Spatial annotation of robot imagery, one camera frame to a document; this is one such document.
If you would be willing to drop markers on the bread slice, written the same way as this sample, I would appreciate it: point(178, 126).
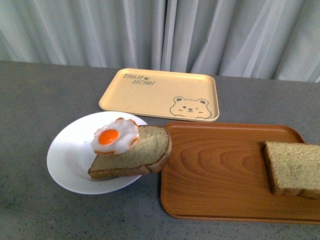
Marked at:
point(293, 168)
point(149, 155)

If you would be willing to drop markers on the brown wood-grain tray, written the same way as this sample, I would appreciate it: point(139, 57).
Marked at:
point(217, 171)

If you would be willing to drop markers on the beige bear cartoon tray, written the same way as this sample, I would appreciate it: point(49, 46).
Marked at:
point(162, 94)

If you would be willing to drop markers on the grey pleated curtain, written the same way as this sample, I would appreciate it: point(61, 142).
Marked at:
point(266, 39)

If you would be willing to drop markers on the white round plate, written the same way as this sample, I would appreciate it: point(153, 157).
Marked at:
point(70, 155)

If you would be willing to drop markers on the toy fried egg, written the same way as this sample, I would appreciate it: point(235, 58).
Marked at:
point(116, 138)

